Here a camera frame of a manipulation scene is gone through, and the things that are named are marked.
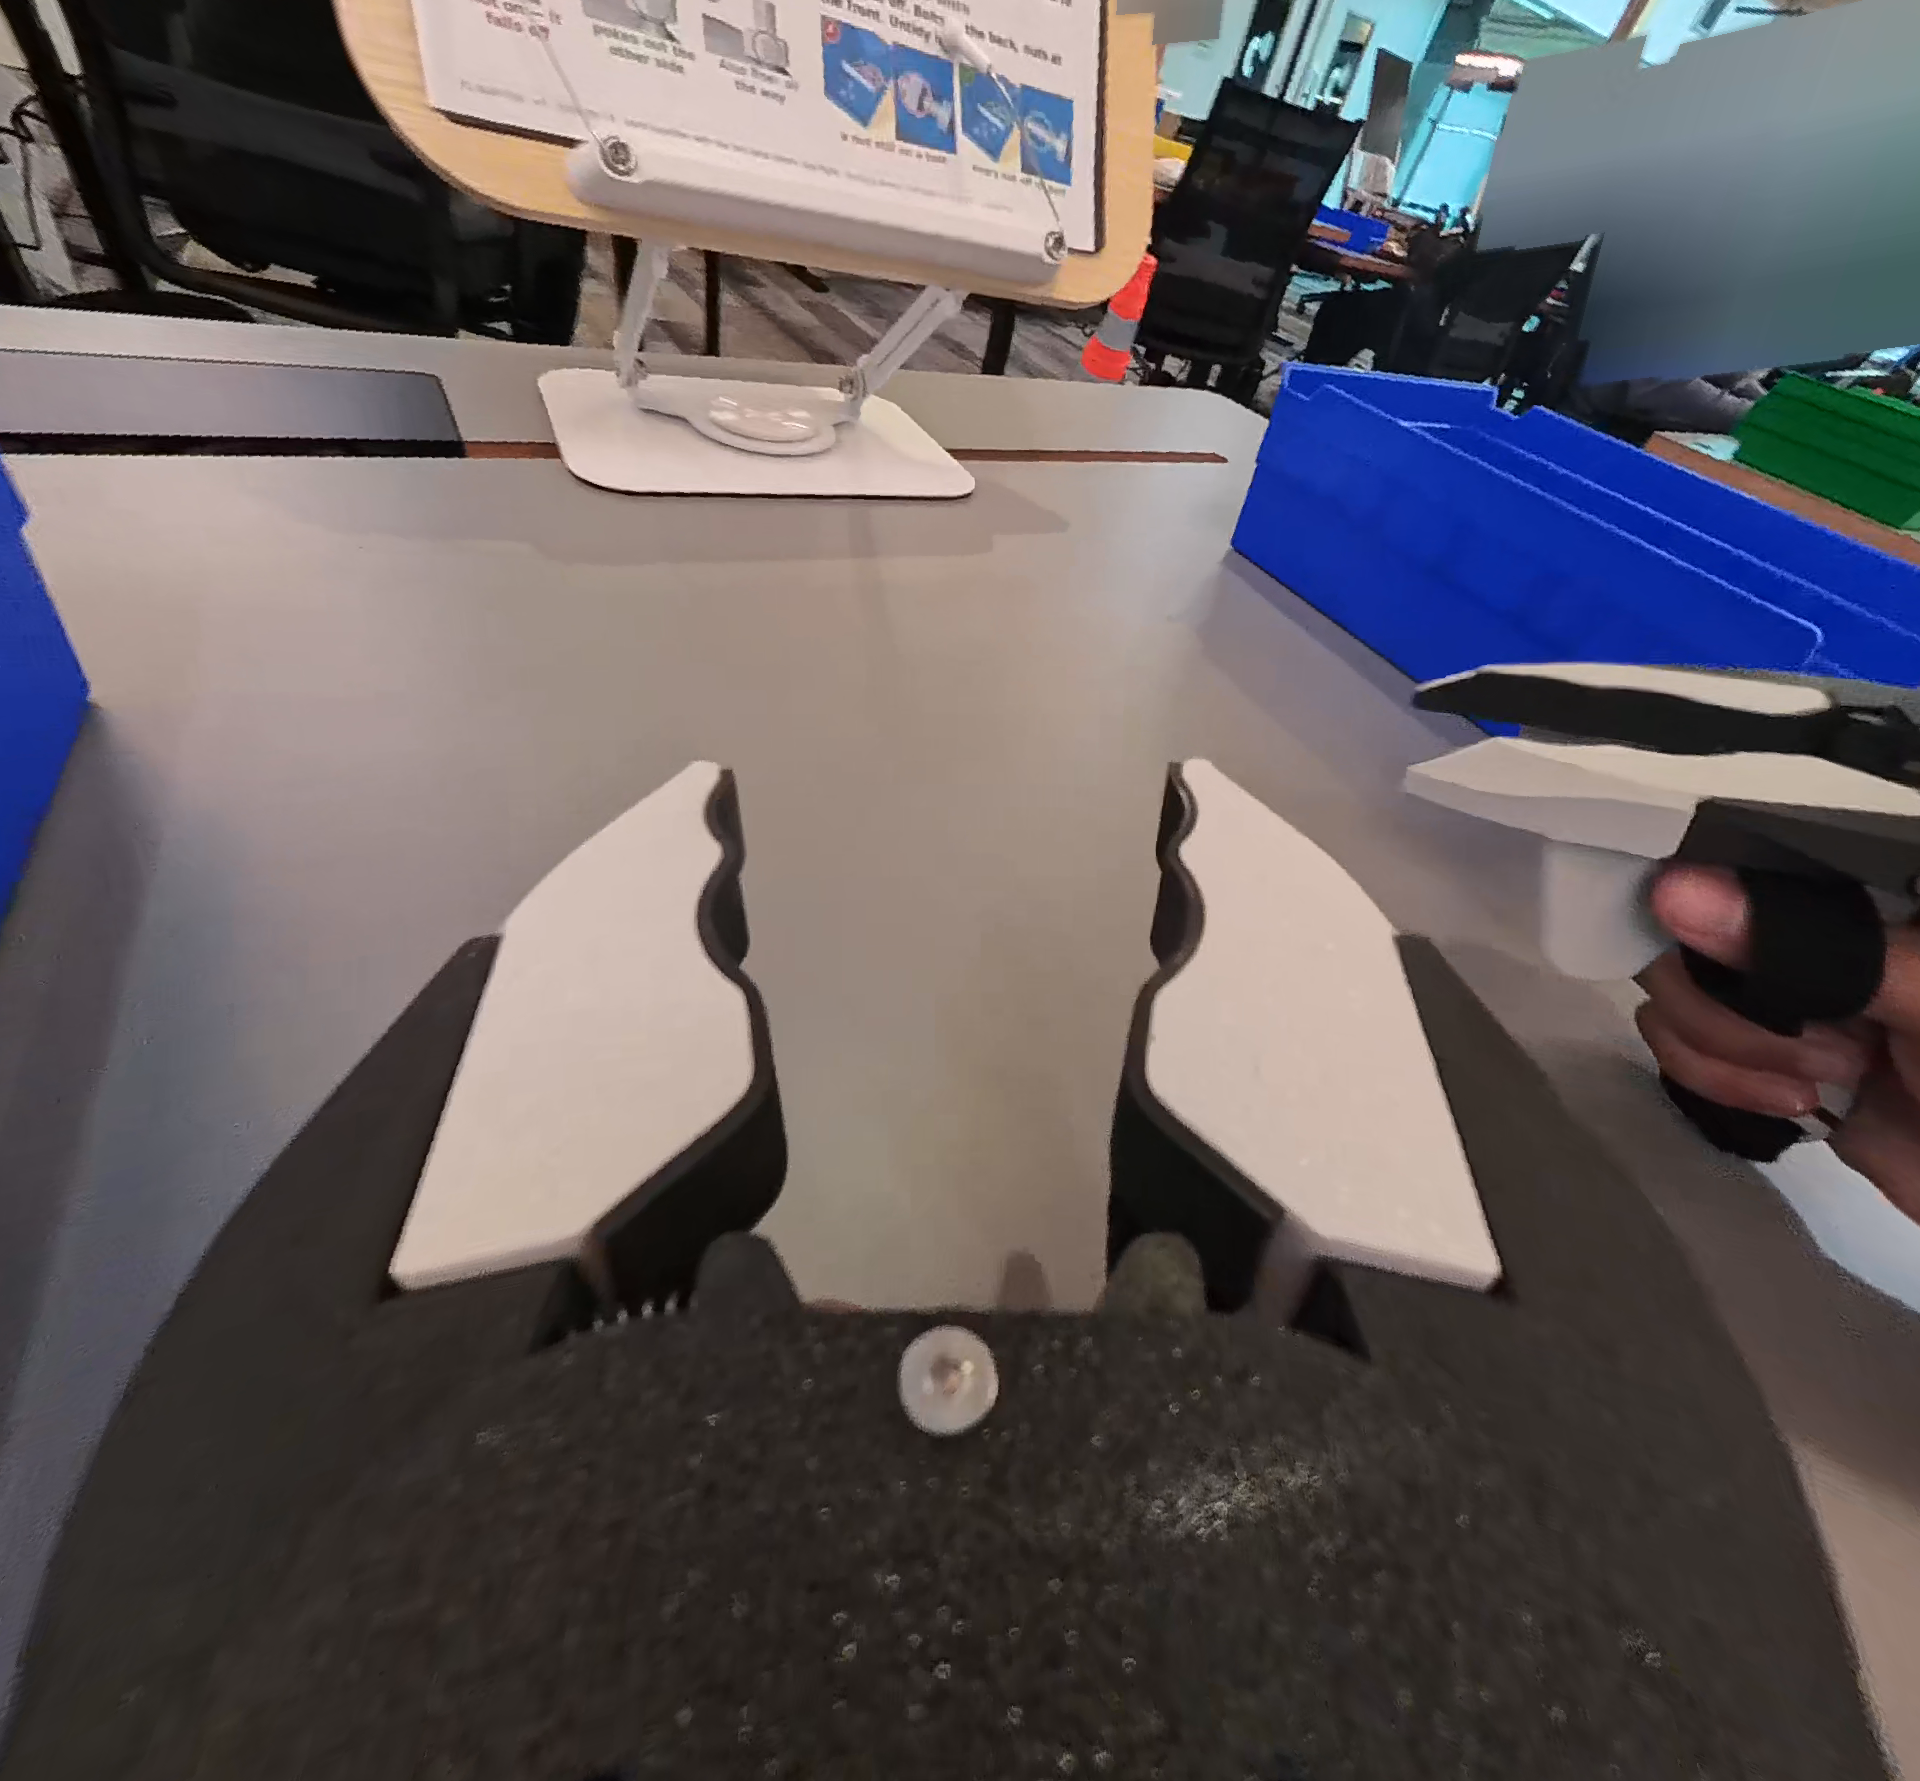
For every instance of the printed instruction sheet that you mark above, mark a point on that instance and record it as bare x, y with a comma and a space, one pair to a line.
749, 42

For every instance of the person's right hand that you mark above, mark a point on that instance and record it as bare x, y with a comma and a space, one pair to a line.
1876, 1093

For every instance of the blue bin with black divider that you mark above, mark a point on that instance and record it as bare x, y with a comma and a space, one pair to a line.
38, 700

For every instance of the black office chair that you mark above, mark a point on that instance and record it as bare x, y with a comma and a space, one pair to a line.
268, 160
1245, 236

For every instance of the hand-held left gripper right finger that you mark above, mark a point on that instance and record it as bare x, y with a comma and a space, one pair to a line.
1305, 1046

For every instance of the green plastic bin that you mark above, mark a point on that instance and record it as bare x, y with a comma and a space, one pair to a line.
1845, 446

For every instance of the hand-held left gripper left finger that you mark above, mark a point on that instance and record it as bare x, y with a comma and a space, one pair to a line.
600, 1031

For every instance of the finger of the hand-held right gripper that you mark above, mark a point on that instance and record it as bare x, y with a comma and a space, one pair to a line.
1680, 695
1575, 791

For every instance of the orange traffic cone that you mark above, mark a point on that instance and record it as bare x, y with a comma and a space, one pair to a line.
1119, 341

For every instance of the blue plastic bin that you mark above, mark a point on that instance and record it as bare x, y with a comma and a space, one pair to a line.
1500, 551

